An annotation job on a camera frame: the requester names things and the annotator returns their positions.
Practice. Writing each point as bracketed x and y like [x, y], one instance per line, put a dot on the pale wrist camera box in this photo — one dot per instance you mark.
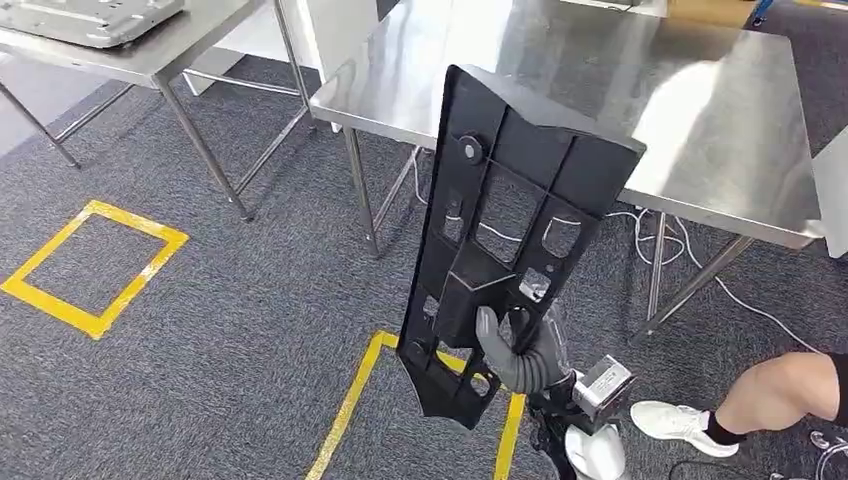
[603, 387]

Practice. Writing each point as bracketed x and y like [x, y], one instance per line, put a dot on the black plastic panel with cutouts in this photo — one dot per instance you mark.
[530, 152]

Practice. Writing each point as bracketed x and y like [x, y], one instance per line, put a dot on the person's leg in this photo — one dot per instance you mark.
[775, 391]

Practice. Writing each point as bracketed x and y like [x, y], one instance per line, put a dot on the grey metal tray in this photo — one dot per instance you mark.
[86, 20]

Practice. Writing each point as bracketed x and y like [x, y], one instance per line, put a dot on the stainless steel table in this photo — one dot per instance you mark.
[166, 56]
[662, 99]

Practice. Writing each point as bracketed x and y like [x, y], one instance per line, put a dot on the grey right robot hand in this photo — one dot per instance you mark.
[523, 371]

